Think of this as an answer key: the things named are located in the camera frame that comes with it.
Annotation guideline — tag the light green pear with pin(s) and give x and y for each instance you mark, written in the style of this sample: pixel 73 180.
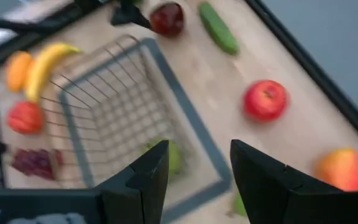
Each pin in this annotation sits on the light green pear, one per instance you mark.
pixel 239 203

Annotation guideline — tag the dark red apple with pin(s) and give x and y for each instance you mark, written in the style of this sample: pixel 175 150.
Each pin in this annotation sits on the dark red apple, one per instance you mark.
pixel 166 19

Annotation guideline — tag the olive green pear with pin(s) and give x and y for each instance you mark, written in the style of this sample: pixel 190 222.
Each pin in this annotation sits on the olive green pear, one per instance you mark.
pixel 175 158

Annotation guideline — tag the yellow orange mango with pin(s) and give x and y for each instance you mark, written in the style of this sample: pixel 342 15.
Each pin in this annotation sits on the yellow orange mango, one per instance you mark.
pixel 17 71

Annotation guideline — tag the black aluminium rig frame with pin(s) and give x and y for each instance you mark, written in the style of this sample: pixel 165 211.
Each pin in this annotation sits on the black aluminium rig frame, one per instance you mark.
pixel 322 81

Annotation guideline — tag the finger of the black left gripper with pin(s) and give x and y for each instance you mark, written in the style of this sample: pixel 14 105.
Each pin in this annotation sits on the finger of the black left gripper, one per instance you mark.
pixel 129 17

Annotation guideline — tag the bright red apple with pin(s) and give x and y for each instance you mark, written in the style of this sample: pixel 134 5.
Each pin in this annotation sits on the bright red apple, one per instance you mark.
pixel 265 100

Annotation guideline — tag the beige mat with grey border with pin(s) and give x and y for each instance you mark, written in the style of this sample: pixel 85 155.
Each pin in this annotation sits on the beige mat with grey border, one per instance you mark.
pixel 182 93

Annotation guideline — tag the orange mini pumpkin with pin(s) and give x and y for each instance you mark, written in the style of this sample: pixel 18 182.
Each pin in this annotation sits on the orange mini pumpkin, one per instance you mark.
pixel 25 117

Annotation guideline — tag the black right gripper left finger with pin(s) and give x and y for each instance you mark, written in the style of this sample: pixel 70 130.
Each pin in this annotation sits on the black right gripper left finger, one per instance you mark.
pixel 129 199

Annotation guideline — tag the yellow banana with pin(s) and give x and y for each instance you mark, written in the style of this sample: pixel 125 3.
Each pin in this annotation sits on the yellow banana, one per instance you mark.
pixel 43 70

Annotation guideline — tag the red and yellow mango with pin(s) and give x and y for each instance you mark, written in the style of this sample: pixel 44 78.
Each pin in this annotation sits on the red and yellow mango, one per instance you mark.
pixel 342 169

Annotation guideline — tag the purple grape bunch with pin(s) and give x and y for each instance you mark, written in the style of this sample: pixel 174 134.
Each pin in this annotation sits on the purple grape bunch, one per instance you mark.
pixel 36 163

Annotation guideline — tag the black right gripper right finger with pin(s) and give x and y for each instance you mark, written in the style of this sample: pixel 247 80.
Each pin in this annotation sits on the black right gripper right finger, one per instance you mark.
pixel 291 202

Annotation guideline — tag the green cucumber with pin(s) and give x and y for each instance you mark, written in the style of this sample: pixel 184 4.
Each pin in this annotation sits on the green cucumber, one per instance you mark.
pixel 217 28

